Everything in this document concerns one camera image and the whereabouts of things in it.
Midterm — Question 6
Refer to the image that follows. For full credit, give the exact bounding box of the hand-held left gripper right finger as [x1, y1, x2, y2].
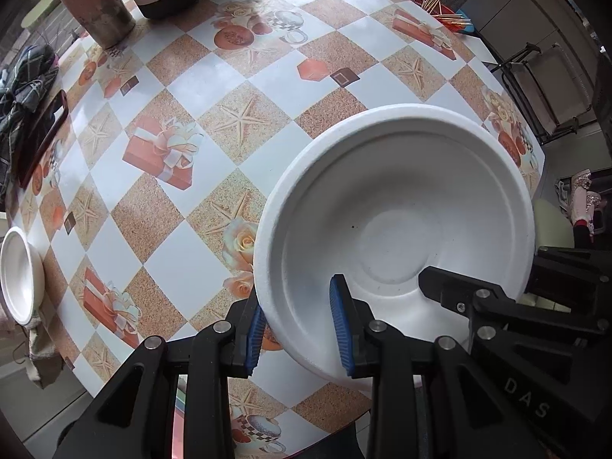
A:
[328, 274, 547, 459]

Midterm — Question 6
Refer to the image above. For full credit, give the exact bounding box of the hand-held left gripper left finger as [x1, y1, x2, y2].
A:
[52, 291, 267, 459]

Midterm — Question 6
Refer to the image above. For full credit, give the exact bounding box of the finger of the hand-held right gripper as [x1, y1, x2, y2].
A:
[526, 247, 612, 297]
[417, 266, 608, 340]

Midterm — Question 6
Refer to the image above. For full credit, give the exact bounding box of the white bowl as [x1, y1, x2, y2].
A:
[0, 226, 46, 326]
[253, 103, 536, 386]

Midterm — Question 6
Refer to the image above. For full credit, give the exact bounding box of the pale green stool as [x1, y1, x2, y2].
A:
[531, 198, 577, 252]

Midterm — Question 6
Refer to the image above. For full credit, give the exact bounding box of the glittery pink shoe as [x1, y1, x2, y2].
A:
[555, 169, 605, 237]

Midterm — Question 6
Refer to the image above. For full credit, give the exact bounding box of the person's jeans leg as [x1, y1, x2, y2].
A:
[291, 421, 376, 459]

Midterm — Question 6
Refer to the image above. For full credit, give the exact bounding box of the folding chair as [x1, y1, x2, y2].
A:
[495, 43, 603, 144]

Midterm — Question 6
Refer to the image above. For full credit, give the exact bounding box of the brown grey rag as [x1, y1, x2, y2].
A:
[26, 313, 65, 390]

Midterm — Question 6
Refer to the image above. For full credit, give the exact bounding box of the printed checkered tablecloth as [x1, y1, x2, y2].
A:
[10, 0, 546, 459]

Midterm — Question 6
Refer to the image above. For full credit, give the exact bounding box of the red plastic basket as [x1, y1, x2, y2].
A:
[409, 0, 472, 34]

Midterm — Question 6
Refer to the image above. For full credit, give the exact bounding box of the red container of wooden sticks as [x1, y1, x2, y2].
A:
[387, 0, 474, 34]

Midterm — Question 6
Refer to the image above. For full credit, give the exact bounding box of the dark plaid cloth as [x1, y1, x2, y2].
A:
[0, 44, 60, 182]

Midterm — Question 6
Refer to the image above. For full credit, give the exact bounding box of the worn brown cylindrical cup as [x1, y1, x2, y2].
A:
[52, 0, 137, 49]

